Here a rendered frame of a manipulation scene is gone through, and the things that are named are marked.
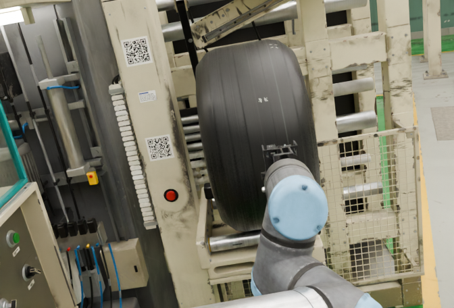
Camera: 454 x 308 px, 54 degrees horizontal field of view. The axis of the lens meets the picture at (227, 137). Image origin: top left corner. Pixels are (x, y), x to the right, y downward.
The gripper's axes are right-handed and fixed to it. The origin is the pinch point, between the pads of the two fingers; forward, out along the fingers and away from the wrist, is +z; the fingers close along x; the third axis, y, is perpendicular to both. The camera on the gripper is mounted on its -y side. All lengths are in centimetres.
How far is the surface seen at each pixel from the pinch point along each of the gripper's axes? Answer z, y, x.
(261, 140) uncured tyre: 8.7, 4.7, 2.9
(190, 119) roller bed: 69, 4, 27
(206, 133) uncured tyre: 12.4, 7.9, 16.6
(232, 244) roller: 24.8, -29.4, 15.7
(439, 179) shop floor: 228, -92, -134
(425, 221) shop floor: 173, -99, -100
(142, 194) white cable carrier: 31, -12, 41
